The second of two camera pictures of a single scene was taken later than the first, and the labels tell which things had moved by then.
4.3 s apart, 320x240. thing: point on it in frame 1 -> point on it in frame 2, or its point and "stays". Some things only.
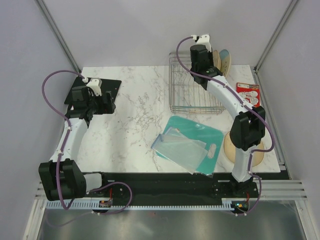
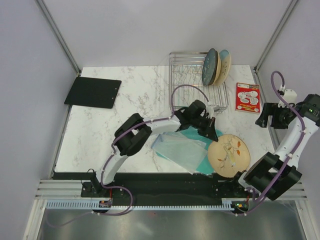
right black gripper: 210,55 -> 270,109
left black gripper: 105,108 -> 209,130
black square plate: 100,86 stays
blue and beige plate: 225,64 stays
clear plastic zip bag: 187,152 stays
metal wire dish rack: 186,95 stays
